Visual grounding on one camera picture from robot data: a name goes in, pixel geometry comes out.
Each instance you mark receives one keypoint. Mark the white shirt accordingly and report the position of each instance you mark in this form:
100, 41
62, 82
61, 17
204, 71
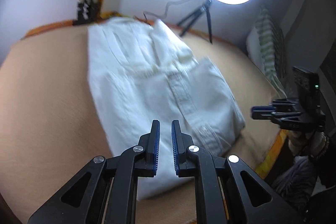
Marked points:
139, 73

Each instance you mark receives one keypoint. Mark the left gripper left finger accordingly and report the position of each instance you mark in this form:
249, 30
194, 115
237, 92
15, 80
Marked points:
104, 190

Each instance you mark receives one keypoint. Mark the black striped cloth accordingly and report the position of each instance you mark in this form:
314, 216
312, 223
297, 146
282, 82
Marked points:
298, 181

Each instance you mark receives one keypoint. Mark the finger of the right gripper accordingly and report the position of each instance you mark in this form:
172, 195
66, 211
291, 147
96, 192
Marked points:
262, 112
285, 101

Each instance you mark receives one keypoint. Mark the green patterned white pillow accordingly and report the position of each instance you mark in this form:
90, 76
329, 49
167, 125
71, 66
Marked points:
266, 49

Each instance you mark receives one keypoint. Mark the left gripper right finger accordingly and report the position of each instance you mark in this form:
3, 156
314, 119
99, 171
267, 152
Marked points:
227, 190

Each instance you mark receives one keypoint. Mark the orange floral bed sheet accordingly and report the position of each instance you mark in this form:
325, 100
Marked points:
266, 166

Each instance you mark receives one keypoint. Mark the gloved right hand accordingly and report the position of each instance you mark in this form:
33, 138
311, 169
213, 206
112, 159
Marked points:
313, 144

